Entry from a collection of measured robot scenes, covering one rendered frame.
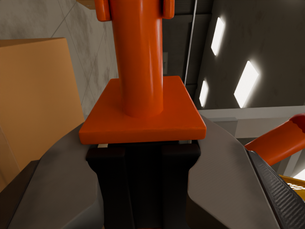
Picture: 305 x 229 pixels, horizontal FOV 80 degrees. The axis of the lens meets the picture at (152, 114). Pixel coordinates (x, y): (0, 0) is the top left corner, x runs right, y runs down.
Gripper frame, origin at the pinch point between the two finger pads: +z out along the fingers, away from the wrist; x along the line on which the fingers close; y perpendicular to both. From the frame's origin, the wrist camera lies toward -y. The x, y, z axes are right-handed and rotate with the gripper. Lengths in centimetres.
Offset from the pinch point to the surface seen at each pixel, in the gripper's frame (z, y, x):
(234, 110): 106, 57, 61
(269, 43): 427, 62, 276
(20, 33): 182, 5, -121
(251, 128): 94, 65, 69
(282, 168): 182, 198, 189
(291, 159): 178, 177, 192
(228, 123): 89, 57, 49
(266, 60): 423, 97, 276
